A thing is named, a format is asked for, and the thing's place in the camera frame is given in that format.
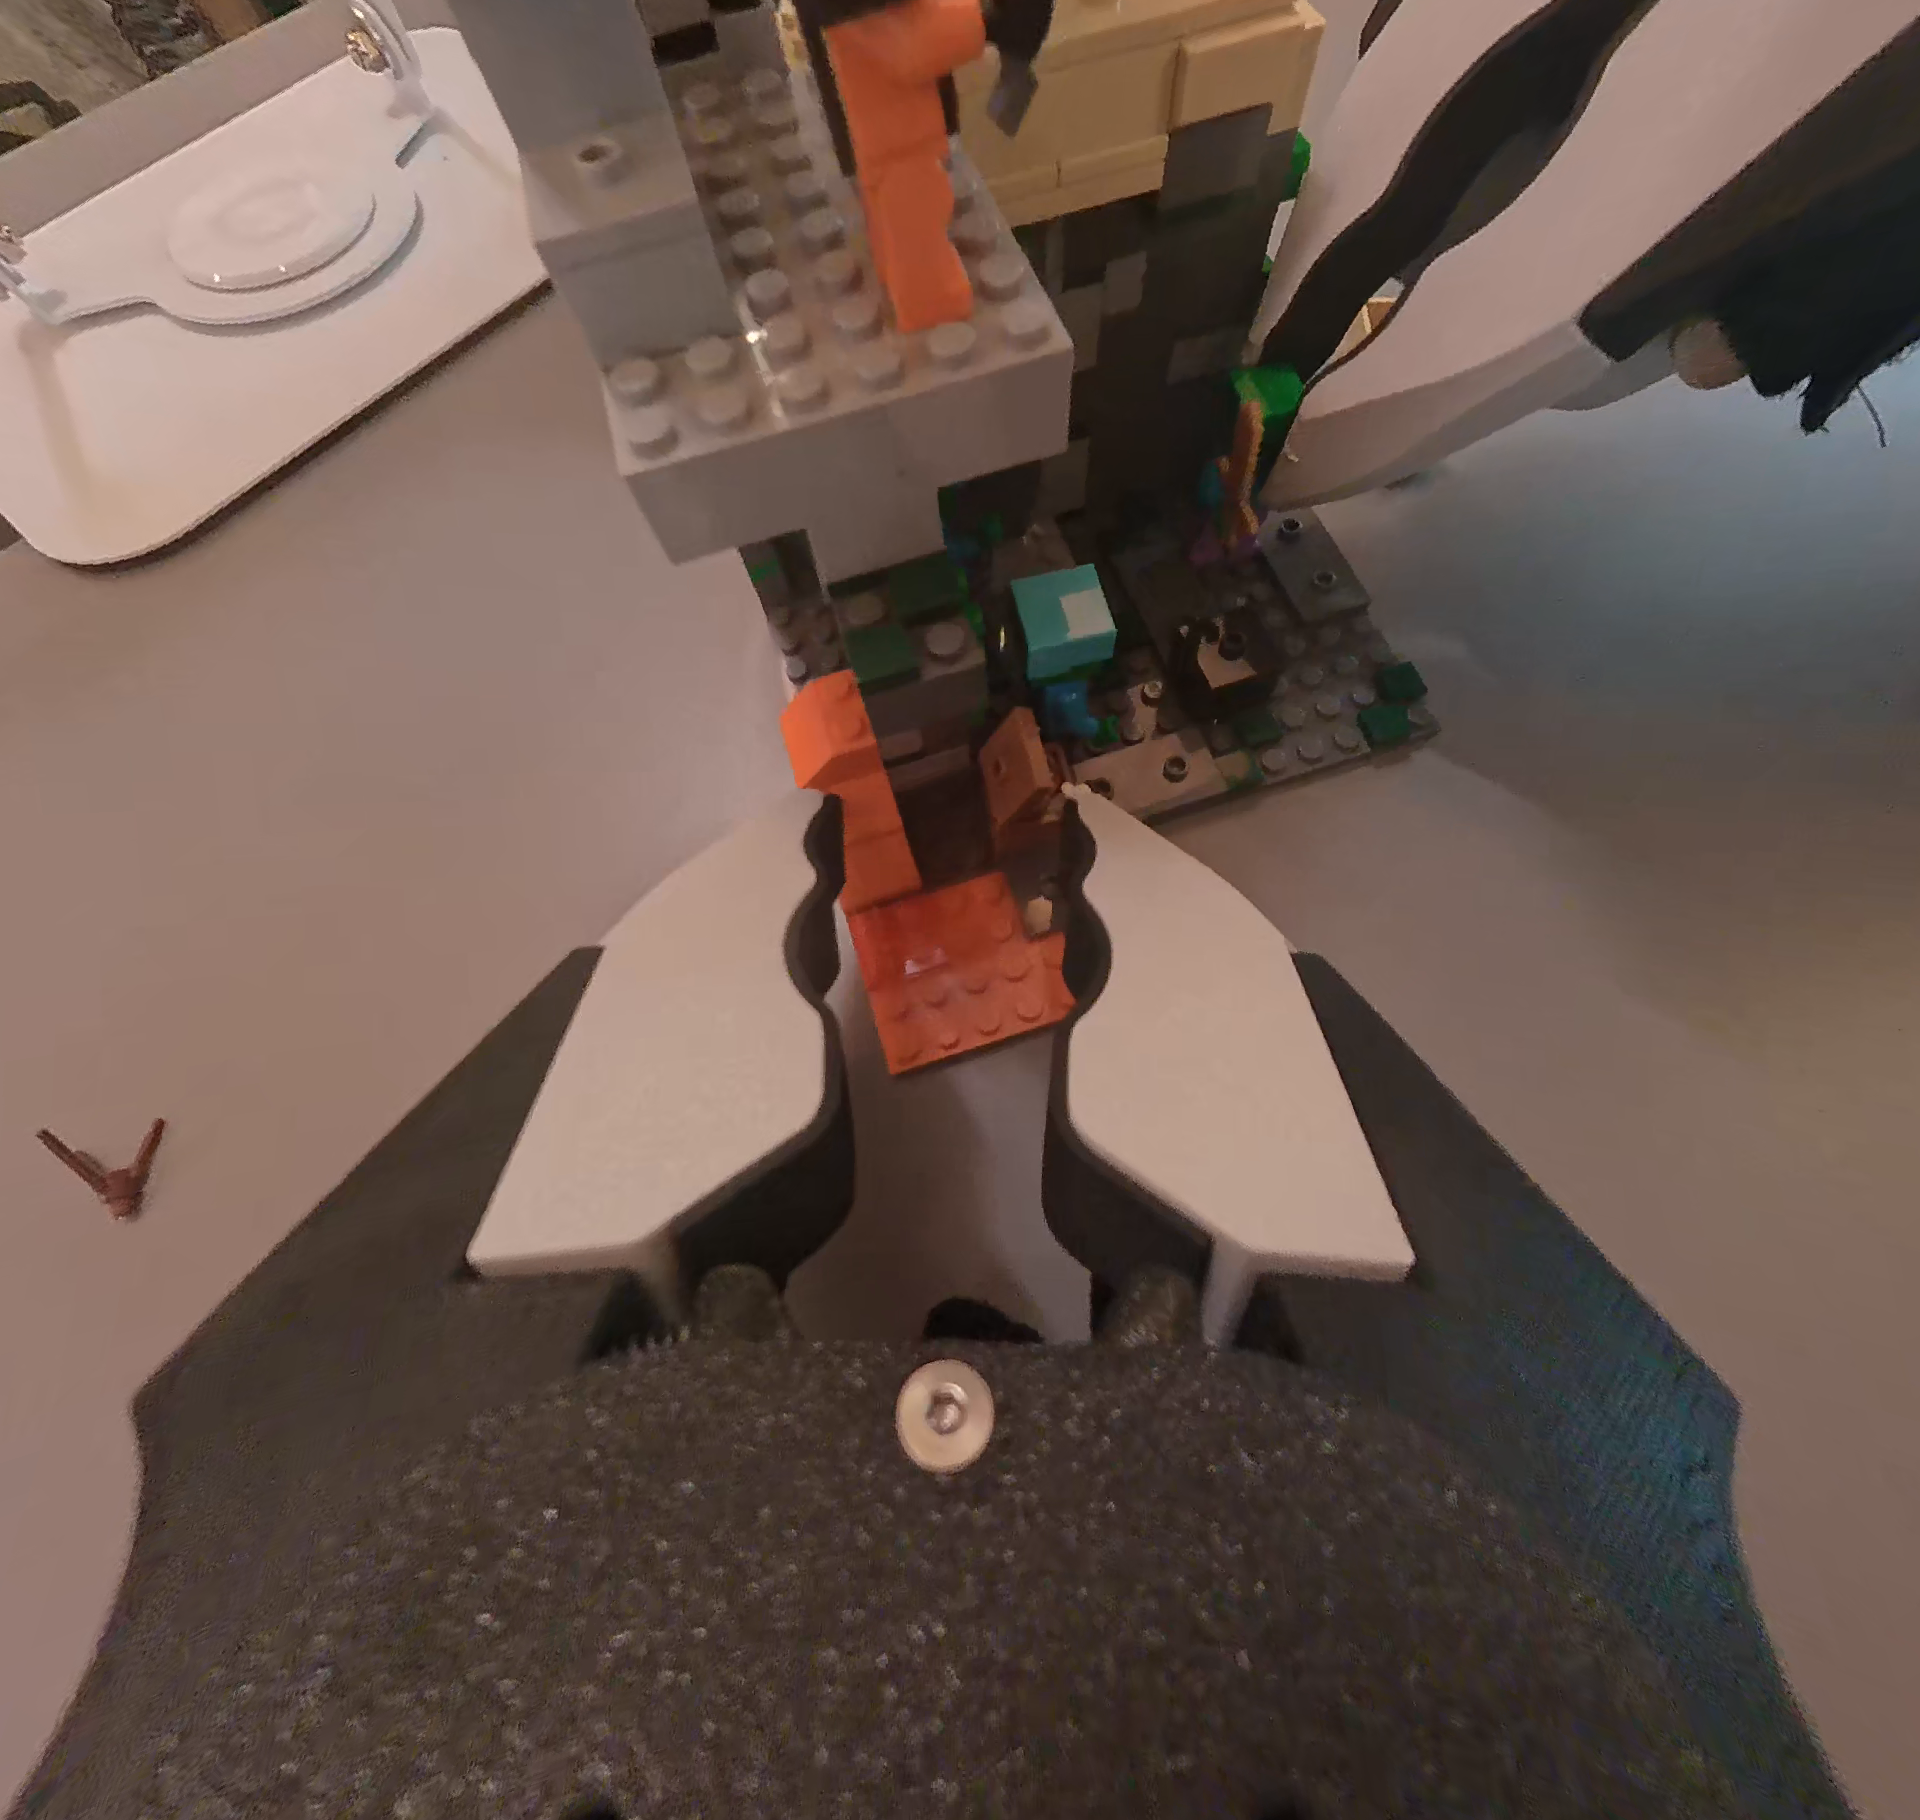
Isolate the teal-headed toy figure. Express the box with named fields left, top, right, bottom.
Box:
left=1005, top=573, right=1122, bottom=743

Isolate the orange toy sword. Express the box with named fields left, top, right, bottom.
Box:
left=1222, top=402, right=1273, bottom=547

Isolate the green-headed toy zombie figure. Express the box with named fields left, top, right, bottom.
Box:
left=1192, top=366, right=1308, bottom=563

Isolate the brown toy twig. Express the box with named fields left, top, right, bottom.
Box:
left=38, top=1117, right=168, bottom=1222

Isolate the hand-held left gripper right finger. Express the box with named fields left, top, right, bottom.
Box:
left=1046, top=801, right=1417, bottom=1349

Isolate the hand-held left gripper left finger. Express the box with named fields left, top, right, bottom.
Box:
left=467, top=793, right=858, bottom=1312

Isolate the grey toy axe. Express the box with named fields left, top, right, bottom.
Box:
left=982, top=0, right=1063, bottom=135

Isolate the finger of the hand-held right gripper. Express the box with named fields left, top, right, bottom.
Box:
left=1251, top=0, right=1757, bottom=387
left=1274, top=0, right=1920, bottom=505

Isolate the white book stand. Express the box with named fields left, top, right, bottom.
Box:
left=0, top=0, right=549, bottom=569

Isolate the toy brick building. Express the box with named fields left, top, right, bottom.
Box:
left=413, top=0, right=1442, bottom=1081

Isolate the orange toy minifigure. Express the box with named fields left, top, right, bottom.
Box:
left=781, top=0, right=996, bottom=337

